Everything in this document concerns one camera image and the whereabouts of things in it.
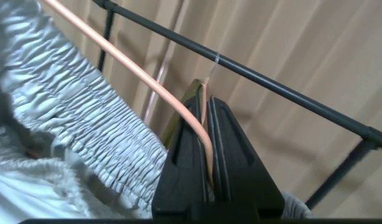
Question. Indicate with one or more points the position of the beige curtain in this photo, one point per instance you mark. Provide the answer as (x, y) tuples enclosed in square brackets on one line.
[(303, 46)]

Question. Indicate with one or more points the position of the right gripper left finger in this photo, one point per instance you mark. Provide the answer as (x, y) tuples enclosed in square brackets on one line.
[(181, 186)]

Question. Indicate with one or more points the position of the pale grey garment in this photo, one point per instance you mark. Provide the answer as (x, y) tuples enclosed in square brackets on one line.
[(69, 109)]

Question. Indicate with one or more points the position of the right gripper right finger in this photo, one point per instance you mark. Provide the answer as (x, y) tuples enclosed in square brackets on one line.
[(247, 186)]

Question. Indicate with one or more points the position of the black clothes rack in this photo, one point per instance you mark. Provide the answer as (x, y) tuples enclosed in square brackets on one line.
[(272, 84)]

